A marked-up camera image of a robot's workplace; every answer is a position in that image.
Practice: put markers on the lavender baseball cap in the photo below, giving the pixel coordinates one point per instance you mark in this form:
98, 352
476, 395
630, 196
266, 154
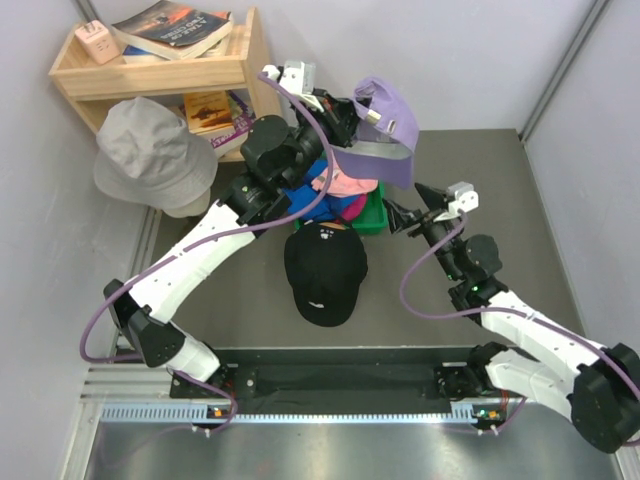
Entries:
384, 143

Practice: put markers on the wooden shelf unit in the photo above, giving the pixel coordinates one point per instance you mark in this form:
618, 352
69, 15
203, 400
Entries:
92, 89

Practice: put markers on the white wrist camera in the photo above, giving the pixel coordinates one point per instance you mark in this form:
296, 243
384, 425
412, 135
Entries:
460, 197
298, 79

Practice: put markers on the black baseball cap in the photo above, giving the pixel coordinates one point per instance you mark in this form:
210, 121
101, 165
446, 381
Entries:
325, 264

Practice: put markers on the blue cap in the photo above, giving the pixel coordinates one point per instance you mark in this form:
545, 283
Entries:
302, 197

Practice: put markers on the light pink cap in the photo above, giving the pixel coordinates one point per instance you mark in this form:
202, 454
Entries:
329, 176

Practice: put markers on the green plastic bin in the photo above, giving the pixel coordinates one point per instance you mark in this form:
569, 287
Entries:
372, 220

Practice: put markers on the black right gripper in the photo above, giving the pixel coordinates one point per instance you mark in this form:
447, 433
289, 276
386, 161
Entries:
400, 217

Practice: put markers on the dark cover paperback book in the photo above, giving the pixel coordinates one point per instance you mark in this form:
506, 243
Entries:
174, 31

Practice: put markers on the aluminium rail with cable duct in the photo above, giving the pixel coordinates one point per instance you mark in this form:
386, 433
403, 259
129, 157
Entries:
129, 397

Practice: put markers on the blue book under stack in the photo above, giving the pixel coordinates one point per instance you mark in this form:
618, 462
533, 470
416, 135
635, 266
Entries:
134, 55

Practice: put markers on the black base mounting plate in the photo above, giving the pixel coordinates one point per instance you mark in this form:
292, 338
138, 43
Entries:
292, 376

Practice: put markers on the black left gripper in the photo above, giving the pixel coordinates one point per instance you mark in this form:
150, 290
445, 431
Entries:
340, 118

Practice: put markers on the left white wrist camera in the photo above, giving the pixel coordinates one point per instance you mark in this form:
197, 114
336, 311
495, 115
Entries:
298, 79

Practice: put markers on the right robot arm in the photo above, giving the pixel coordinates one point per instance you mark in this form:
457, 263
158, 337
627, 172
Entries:
594, 387

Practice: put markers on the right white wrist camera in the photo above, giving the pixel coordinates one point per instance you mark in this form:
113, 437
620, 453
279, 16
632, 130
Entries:
460, 197

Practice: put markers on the pink power adapter cube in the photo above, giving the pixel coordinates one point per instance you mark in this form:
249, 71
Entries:
98, 42

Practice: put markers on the purple cover book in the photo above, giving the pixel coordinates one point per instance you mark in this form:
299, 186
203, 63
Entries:
243, 117

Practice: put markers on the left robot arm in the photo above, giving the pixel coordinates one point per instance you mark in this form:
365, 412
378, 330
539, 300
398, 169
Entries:
277, 157

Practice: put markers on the magenta cap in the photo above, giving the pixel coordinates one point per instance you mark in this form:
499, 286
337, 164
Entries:
353, 210

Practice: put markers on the grey bucket hat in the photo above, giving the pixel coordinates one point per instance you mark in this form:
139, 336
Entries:
148, 156

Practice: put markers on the orange cover book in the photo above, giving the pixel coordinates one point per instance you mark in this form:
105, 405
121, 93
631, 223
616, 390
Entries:
208, 114

